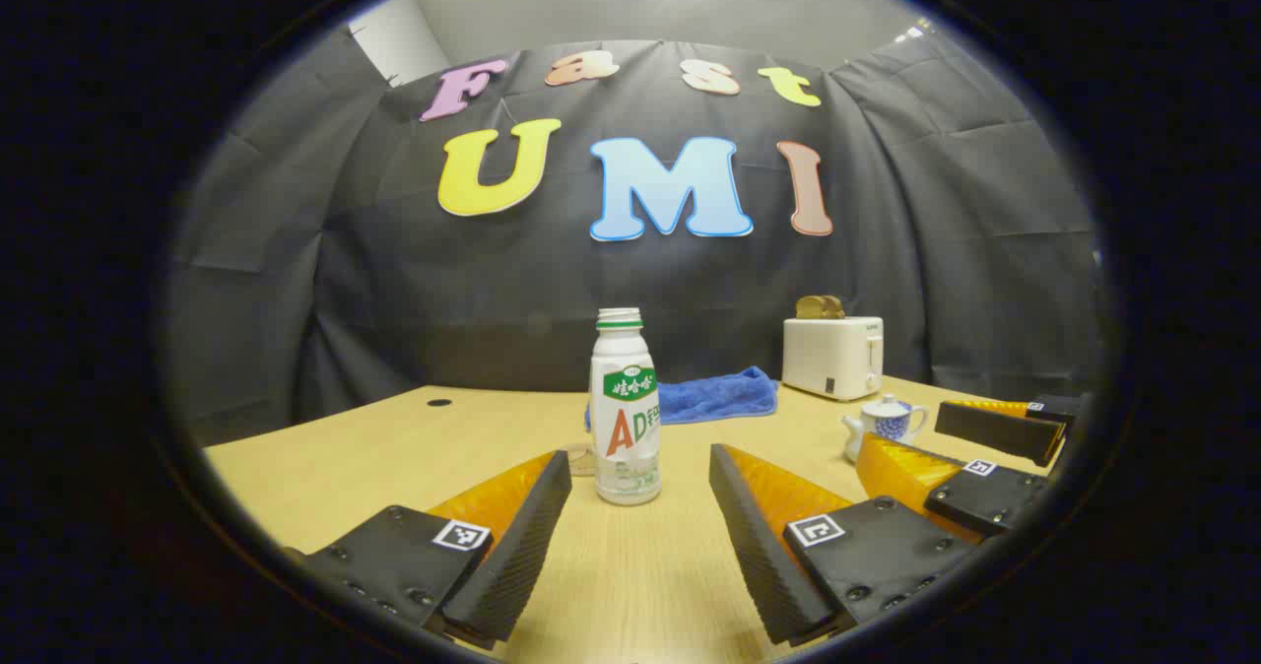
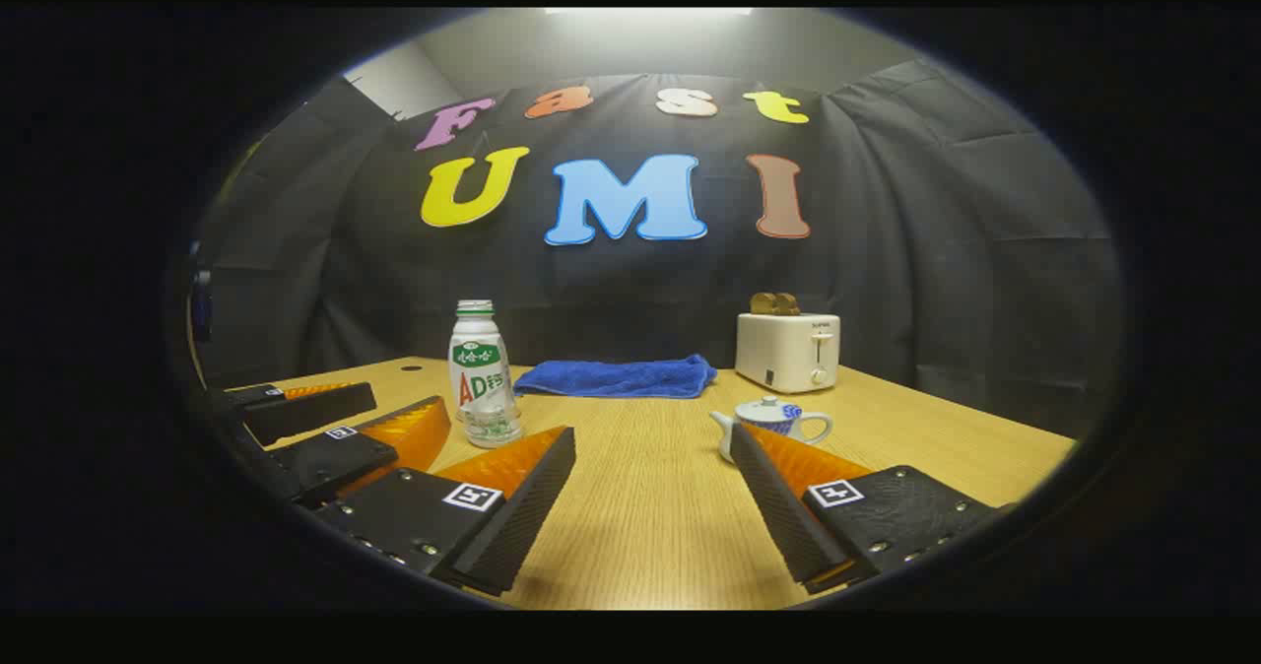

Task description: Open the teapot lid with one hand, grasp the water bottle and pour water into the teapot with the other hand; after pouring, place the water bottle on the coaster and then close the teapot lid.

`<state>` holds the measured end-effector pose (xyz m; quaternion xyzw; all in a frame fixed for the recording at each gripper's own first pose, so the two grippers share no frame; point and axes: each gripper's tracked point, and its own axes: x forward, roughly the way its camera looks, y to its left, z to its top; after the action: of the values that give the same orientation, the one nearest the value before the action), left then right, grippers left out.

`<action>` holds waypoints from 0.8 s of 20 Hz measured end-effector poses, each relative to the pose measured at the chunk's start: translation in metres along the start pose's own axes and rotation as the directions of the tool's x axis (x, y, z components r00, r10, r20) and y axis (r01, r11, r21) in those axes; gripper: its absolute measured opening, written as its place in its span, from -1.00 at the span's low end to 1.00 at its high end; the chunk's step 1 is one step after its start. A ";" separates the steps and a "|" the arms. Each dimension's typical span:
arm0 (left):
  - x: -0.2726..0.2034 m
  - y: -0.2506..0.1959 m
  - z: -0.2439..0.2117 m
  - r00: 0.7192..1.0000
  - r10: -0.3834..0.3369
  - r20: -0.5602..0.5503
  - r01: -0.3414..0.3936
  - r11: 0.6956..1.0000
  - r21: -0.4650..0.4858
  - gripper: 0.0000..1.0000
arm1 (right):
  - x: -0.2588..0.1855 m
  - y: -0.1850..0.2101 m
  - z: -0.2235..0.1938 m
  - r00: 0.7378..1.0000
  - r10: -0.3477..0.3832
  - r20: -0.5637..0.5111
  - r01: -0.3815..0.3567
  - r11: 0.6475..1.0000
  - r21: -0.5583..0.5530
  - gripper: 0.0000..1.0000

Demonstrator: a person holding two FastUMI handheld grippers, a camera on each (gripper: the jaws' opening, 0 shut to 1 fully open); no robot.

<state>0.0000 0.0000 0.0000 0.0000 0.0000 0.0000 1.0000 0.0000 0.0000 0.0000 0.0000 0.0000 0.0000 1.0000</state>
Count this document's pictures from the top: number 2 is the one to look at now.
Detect dark blue object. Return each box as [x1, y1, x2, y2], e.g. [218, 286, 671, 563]
[190, 268, 214, 345]

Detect white toaster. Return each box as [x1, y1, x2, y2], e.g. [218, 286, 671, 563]
[735, 311, 841, 395]

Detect white blue-patterned teacup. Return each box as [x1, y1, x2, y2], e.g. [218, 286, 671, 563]
[709, 398, 834, 464]

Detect black backdrop cloth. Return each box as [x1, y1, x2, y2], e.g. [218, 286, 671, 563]
[192, 58, 1124, 438]

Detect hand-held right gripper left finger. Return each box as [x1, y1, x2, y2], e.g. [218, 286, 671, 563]
[313, 426, 578, 598]

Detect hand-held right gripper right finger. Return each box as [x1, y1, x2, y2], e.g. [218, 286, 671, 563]
[727, 422, 1001, 596]

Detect blue towel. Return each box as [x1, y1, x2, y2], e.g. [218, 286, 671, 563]
[513, 354, 718, 400]

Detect white green-label water bottle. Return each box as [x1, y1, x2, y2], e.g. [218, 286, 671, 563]
[448, 299, 524, 449]

